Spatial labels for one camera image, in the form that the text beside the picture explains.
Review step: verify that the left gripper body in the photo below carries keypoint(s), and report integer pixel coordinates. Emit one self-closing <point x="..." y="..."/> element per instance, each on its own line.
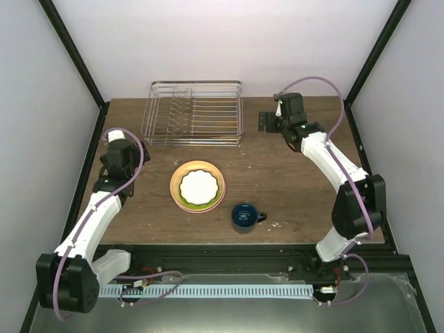
<point x="137" y="152"/>

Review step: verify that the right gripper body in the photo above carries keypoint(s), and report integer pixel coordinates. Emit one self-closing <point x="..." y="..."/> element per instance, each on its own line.
<point x="270" y="127"/>

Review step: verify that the yellow plate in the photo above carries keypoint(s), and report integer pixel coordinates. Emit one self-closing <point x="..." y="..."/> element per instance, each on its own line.
<point x="196" y="164"/>

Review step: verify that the metal wire dish rack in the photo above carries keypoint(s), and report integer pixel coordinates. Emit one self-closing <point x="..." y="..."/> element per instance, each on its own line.
<point x="193" y="113"/>

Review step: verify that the green plate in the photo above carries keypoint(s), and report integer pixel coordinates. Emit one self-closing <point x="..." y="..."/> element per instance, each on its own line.
<point x="181" y="200"/>

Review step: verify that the white scalloped bowl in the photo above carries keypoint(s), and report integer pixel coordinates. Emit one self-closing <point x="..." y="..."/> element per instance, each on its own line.
<point x="198" y="187"/>

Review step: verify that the dark blue mug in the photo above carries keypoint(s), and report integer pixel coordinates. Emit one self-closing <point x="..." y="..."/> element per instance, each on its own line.
<point x="245" y="217"/>

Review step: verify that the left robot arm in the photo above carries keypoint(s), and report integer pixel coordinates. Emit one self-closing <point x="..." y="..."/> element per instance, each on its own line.
<point x="69" y="279"/>

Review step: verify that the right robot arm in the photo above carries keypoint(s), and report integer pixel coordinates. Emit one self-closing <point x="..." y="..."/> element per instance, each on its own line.
<point x="360" y="205"/>

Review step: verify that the pink plate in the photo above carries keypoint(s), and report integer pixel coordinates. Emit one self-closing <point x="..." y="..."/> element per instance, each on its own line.
<point x="211" y="207"/>

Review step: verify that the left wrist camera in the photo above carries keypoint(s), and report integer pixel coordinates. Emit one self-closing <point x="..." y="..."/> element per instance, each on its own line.
<point x="114" y="135"/>

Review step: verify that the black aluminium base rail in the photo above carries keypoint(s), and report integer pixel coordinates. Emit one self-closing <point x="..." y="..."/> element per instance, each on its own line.
<point x="299" y="262"/>

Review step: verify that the light blue slotted cable duct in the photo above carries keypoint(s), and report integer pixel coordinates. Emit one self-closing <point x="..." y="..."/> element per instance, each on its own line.
<point x="280" y="291"/>

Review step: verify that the left black frame post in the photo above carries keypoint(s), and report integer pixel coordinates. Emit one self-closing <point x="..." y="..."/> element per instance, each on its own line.
<point x="68" y="43"/>

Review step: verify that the black frame post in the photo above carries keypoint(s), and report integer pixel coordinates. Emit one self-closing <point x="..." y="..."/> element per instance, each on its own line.
<point x="68" y="43"/>
<point x="379" y="46"/>

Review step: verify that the right black frame post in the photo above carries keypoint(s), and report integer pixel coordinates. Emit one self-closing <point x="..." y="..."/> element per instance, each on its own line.
<point x="379" y="46"/>

